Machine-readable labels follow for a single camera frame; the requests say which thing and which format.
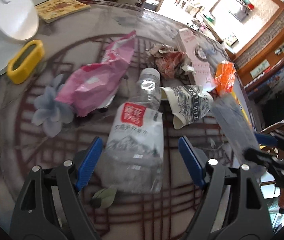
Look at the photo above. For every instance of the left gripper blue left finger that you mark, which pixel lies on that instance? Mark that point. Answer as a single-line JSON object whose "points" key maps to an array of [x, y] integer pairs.
{"points": [[34, 215]]}

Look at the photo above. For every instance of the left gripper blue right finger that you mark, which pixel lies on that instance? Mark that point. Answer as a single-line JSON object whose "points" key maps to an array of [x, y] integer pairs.
{"points": [[246, 217]]}

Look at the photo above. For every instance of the blue white milk carton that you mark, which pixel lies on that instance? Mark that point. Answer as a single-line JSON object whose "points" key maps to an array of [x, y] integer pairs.
{"points": [[237, 130]]}

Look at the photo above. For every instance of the yellow lemon tea carton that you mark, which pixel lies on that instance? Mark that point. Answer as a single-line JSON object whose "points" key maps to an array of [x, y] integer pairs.
{"points": [[242, 109]]}

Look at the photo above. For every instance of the crushed clear water bottle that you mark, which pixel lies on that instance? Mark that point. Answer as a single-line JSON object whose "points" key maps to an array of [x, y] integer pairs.
{"points": [[135, 146]]}

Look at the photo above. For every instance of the orange snack bag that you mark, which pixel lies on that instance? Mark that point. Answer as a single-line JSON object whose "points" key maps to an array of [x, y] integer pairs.
{"points": [[225, 77]]}

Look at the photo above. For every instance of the crushed paper cup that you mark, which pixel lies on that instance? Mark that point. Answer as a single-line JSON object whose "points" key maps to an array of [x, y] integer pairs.
{"points": [[188, 103]]}

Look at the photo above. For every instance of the pink plastic wrapper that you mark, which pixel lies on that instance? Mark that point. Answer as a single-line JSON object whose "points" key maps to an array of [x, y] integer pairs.
{"points": [[93, 85]]}

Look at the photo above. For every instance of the pink white paper bag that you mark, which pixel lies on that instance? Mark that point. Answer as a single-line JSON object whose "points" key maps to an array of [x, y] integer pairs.
{"points": [[199, 73]]}

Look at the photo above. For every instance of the red white paper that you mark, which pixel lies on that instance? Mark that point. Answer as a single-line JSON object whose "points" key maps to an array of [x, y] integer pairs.
{"points": [[169, 62]]}

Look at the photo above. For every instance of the yellow tape holder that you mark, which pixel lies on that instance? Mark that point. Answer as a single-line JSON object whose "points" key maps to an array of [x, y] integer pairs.
{"points": [[25, 61]]}

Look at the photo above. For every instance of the white desk lamp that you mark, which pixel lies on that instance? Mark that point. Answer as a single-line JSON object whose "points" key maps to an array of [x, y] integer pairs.
{"points": [[19, 23]]}

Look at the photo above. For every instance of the yellow patterned book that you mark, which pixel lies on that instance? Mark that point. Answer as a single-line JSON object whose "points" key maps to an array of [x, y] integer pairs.
{"points": [[52, 10]]}

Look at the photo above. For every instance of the wall mounted television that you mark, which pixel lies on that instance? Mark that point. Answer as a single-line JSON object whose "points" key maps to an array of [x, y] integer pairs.
{"points": [[241, 9]]}

